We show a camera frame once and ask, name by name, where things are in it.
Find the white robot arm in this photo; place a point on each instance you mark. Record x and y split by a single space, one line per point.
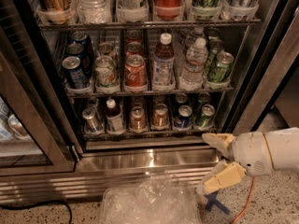
283 146

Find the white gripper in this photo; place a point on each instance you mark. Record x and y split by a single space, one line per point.
251 153

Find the green can bottom shelf rear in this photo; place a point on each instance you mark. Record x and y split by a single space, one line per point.
203 98

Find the gold can top shelf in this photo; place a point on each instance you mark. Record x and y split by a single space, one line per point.
54 11

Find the left glass fridge door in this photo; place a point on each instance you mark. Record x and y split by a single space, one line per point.
20 95

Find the right open fridge door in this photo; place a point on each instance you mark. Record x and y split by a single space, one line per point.
273 52

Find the brown tea bottle middle shelf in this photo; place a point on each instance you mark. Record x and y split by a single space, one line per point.
163 60

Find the green can middle shelf front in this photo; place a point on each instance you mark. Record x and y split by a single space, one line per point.
220 69

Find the silver can bottom shelf front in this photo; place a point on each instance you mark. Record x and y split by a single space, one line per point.
93 122

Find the brown tea bottle bottom shelf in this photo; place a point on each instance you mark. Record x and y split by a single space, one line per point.
114 116

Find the white green can middle front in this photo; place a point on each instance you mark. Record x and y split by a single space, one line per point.
105 71

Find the blue can middle shelf front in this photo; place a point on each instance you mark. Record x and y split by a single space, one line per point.
74 73

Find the brown tea bottle shelf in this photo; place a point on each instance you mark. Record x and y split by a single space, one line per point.
114 116
163 60

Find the red coca-cola can front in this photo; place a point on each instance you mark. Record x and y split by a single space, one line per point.
135 71

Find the red coca-cola can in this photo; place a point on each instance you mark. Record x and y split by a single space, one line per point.
135 71
134 48

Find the brown can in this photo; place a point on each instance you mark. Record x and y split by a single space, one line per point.
137 118
160 115

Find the blue pepsi can bottom rear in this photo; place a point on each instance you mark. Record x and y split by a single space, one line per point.
181 99

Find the silver blue can top shelf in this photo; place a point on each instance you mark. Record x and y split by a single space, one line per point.
239 10

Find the blue can middle shelf rear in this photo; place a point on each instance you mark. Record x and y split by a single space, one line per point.
83 39

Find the blue pepsi can bottom front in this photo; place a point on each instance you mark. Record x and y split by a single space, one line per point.
183 117

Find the clear plastic bin with wrap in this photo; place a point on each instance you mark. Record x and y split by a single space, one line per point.
154 201

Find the brown can bottom front right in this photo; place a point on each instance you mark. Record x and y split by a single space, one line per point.
160 115

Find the green can bottom shelf front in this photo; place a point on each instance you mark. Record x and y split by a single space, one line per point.
206 115

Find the clear water bottle middle front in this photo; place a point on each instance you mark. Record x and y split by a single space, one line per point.
196 57

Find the brown can bottom front left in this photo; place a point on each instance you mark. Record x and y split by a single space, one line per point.
137 118

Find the blue pepsi can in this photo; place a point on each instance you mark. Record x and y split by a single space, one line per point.
181 99
183 117

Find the clear water bottle top shelf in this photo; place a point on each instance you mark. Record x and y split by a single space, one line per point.
94 11

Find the blue tape cross mark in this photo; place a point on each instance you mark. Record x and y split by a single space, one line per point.
212 200

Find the stainless steel fridge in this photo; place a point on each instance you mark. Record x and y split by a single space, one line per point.
110 161

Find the white label bottle top shelf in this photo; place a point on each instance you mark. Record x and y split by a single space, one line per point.
132 10

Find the red coca-cola bottle top shelf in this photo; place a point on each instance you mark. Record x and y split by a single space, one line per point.
167 9

